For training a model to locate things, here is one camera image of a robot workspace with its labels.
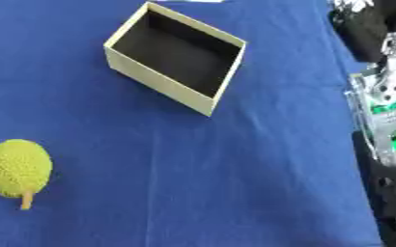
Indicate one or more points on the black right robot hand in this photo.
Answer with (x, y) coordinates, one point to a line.
(364, 32)

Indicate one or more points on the silver and black right robot arm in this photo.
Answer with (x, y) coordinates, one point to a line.
(390, 144)

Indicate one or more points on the tan cardboard box black inside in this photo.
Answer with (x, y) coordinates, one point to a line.
(151, 72)

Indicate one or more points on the yellow-green spiky toy fruit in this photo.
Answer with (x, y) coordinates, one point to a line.
(18, 167)

